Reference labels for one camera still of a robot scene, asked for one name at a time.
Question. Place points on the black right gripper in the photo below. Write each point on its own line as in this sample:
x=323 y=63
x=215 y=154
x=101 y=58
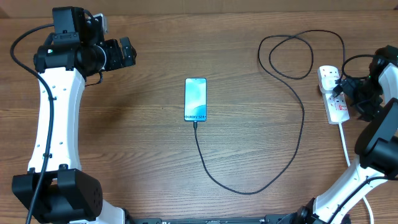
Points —
x=369 y=109

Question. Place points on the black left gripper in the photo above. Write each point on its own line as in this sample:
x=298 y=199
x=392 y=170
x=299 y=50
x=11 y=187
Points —
x=117 y=61

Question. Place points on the blue Galaxy smartphone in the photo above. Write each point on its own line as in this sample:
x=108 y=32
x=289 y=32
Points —
x=195 y=103

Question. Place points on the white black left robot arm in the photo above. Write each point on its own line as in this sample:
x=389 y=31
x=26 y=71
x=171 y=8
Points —
x=55 y=189

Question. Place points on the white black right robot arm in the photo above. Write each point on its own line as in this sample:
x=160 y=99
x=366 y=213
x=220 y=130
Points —
x=376 y=149

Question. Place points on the white charger plug adapter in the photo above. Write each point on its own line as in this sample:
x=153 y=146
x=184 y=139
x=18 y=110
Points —
x=327 y=83

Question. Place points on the white power strip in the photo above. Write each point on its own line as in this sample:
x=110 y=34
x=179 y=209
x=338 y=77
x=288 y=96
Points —
x=336 y=108

